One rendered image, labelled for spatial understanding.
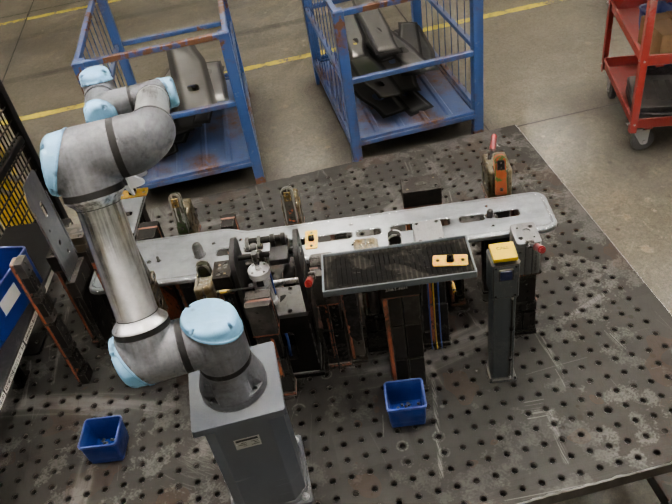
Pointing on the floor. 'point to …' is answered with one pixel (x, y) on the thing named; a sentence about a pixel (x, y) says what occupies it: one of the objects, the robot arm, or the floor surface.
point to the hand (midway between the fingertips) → (130, 189)
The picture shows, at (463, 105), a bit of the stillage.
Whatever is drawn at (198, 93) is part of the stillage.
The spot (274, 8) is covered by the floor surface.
